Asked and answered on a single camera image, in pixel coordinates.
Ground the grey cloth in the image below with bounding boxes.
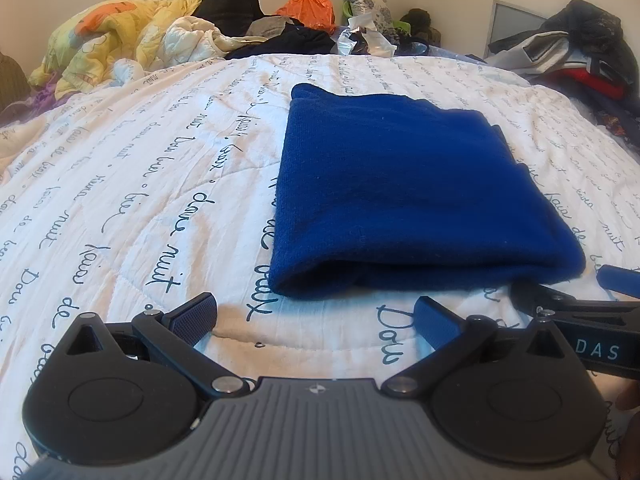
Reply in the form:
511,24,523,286
245,16,297,40

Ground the purple cloth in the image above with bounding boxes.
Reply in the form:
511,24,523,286
29,85,69,112

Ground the white quilted cloth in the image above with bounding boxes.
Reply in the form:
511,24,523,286
162,15,252,59

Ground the yellow printed quilt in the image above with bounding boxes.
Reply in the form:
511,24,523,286
27,0,202,102

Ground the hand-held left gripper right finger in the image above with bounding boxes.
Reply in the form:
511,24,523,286
383,296,577,401

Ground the brown plush toy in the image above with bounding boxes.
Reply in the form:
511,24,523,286
400,8,444,47

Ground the pile of dark clothes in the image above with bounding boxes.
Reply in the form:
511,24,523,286
487,0,637,127

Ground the dark navy garment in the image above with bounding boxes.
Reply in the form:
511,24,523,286
225,22,342,60

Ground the grey framed panel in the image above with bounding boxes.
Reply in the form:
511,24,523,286
487,0,549,57

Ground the blue knit sweater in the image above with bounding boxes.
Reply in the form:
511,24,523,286
268,82,587,301

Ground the white script-printed bedspread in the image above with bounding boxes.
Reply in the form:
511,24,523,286
0,52,640,480

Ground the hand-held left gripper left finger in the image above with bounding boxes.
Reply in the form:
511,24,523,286
53,292,247,401

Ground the brown woven chair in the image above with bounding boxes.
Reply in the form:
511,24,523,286
0,51,32,114

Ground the floral print pillow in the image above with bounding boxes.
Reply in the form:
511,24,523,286
344,0,396,37

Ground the green basket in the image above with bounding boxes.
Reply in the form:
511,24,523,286
342,0,417,32

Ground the black cap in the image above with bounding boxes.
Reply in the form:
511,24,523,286
192,0,266,26

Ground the orange plastic bag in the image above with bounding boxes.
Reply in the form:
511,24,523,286
276,0,337,31

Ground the white crumpled plastic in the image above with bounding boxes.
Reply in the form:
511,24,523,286
334,14,399,59

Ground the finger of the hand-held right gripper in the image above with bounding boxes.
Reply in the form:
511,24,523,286
597,264,640,304
509,282,568,318

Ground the person's right hand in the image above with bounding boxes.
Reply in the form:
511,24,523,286
616,382,640,461

